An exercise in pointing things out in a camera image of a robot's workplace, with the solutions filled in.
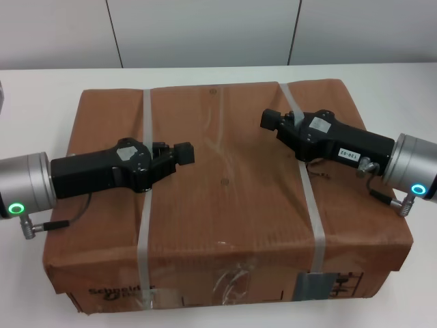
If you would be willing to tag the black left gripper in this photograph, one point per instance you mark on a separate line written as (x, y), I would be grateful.
(85, 171)

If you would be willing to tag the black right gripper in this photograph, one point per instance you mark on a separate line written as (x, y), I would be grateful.
(341, 140)

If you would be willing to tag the brown cardboard box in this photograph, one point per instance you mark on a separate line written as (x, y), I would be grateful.
(232, 205)

